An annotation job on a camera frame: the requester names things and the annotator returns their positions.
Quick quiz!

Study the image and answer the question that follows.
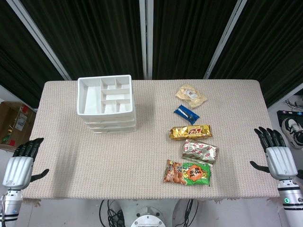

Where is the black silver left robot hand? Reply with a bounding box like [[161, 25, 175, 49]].
[[1, 138, 50, 191]]

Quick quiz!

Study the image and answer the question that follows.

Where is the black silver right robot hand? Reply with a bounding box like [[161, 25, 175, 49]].
[[250, 127, 299, 182]]

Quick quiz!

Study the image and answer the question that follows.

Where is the white black sneaker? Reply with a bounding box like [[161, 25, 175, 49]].
[[281, 117, 303, 149]]

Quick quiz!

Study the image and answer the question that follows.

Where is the brown cardboard box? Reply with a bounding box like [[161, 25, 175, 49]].
[[0, 101, 36, 152]]

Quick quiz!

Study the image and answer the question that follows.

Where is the black device box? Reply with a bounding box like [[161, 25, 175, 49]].
[[276, 110, 303, 130]]

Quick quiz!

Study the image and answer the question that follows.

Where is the silver red-print snack pack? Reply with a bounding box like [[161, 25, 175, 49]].
[[181, 139, 219, 165]]

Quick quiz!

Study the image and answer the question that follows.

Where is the green orange snack bag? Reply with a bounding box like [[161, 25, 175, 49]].
[[163, 159, 213, 187]]

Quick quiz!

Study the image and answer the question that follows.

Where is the gold snack pack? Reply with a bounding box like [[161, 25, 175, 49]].
[[169, 124, 213, 141]]

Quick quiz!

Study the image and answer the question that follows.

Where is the beige waffle tablecloth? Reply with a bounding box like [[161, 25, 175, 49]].
[[22, 79, 281, 202]]

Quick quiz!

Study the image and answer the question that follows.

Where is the blue snack packet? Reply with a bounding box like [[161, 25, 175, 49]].
[[173, 105, 199, 125]]

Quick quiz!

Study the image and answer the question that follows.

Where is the black curtain panel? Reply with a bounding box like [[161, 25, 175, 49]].
[[209, 0, 303, 107], [152, 0, 238, 80], [21, 0, 145, 80], [0, 0, 65, 108]]

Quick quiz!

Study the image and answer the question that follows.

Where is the clear bag of beige snacks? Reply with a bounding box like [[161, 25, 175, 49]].
[[175, 83, 208, 109]]

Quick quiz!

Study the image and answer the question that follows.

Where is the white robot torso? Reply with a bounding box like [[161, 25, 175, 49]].
[[118, 200, 180, 227]]

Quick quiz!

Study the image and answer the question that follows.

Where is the black cable bundle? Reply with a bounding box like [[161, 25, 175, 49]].
[[98, 200, 126, 227], [172, 200, 199, 227]]

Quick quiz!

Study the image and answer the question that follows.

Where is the white compartment tray stack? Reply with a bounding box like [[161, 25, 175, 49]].
[[77, 74, 138, 135]]

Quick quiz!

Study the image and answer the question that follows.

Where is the white frame post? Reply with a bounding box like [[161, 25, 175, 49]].
[[139, 0, 154, 80], [204, 0, 248, 80], [4, 0, 72, 81]]

